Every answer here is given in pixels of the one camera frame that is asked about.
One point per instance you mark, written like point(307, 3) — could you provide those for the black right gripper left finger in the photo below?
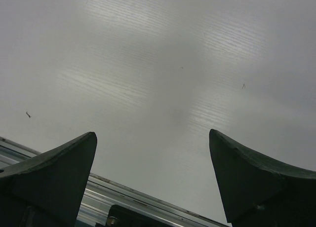
point(46, 190)

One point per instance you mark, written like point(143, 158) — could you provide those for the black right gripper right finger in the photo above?
point(259, 191)

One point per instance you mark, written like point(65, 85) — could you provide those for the aluminium table edge rail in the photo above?
point(109, 204)

